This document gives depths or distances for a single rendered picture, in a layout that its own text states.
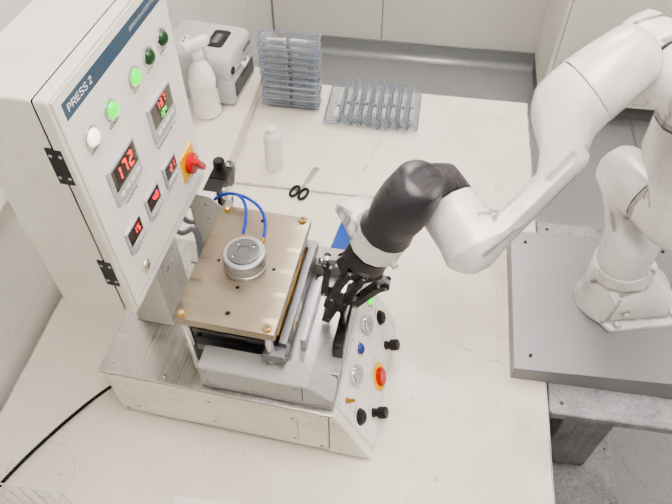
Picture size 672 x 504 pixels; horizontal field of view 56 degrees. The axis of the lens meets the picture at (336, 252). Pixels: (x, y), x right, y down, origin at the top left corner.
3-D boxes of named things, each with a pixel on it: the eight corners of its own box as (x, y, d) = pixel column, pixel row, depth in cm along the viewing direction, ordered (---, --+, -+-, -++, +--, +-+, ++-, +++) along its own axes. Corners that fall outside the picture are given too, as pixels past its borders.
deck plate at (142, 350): (98, 372, 121) (97, 369, 120) (166, 238, 143) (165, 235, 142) (331, 418, 115) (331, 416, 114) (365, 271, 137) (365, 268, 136)
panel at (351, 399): (372, 450, 128) (335, 406, 116) (394, 328, 147) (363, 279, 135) (381, 450, 127) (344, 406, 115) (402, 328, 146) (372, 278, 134)
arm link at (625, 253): (606, 212, 144) (639, 128, 125) (661, 270, 133) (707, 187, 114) (564, 227, 142) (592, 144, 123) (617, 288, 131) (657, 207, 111)
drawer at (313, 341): (190, 356, 122) (182, 335, 116) (225, 269, 136) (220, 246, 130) (338, 384, 118) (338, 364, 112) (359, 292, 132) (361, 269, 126)
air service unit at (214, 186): (204, 239, 136) (192, 190, 124) (225, 192, 145) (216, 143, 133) (227, 243, 135) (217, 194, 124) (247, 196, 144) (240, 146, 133)
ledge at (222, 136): (79, 262, 160) (73, 250, 157) (180, 71, 213) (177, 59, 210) (192, 276, 157) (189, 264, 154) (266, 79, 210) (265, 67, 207)
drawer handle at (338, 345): (332, 356, 118) (331, 345, 114) (347, 293, 127) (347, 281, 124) (342, 358, 117) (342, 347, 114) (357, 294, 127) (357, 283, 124)
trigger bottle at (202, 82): (204, 124, 188) (189, 50, 169) (189, 111, 192) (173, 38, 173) (228, 112, 192) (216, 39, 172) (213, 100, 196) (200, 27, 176)
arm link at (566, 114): (558, 49, 89) (386, 183, 98) (644, 147, 82) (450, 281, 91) (567, 80, 99) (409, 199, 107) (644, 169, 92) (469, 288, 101)
